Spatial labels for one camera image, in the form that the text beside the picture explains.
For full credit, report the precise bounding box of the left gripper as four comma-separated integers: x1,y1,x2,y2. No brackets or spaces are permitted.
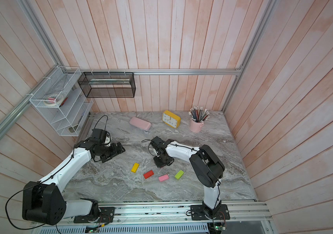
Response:
96,142,126,163

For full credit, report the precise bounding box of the pink block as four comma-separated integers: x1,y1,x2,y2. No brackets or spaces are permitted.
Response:
158,174,169,182

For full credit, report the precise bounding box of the red block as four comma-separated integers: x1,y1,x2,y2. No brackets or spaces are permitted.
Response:
143,170,154,179

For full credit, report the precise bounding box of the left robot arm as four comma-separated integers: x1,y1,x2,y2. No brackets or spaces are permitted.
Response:
22,129,125,225

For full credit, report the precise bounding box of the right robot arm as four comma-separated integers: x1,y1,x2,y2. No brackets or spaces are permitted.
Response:
149,136,225,219

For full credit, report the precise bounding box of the green block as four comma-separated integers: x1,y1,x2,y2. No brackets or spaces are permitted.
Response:
175,170,184,180

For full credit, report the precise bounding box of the yellow block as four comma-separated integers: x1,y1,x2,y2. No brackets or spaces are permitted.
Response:
131,163,139,173

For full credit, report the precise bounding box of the pink pencil case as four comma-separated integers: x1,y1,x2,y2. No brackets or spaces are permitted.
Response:
129,117,151,131

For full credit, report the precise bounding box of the yellow alarm clock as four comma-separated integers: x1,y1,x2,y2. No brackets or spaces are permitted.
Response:
162,110,181,129

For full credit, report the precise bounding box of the pink pencil cup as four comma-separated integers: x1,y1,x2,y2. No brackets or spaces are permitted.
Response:
189,119,204,133

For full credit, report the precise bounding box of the tape roll on shelf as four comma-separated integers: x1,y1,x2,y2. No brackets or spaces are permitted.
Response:
43,93,64,107

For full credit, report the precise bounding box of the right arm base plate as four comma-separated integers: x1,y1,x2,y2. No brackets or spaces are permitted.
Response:
190,203,230,220

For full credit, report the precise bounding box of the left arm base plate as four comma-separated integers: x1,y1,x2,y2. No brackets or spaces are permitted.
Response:
74,207,115,224

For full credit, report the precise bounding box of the black mesh wall basket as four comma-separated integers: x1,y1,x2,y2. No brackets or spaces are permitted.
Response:
78,71,136,98

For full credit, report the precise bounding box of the white wire shelf rack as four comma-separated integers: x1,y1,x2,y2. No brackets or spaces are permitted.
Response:
30,66,93,137

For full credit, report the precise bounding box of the aluminium front rail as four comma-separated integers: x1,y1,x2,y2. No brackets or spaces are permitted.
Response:
30,200,273,227

